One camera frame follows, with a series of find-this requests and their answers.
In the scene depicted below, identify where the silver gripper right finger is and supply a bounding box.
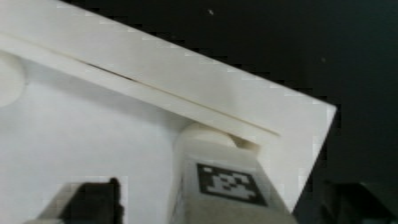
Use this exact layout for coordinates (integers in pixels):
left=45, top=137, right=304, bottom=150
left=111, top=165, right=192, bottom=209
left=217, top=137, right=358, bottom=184
left=294, top=181, right=398, bottom=224

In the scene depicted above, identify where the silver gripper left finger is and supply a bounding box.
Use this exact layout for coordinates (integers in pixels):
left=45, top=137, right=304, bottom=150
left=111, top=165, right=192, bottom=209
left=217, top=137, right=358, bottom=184
left=25, top=177, right=125, bottom=224

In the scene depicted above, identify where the white leg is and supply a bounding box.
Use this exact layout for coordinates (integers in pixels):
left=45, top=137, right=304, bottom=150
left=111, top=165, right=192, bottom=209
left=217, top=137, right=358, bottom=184
left=168, top=123, right=299, bottom=224

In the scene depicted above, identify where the white square tabletop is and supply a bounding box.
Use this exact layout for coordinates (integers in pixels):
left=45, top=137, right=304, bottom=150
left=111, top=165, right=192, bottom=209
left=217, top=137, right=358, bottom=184
left=0, top=50, right=260, bottom=224

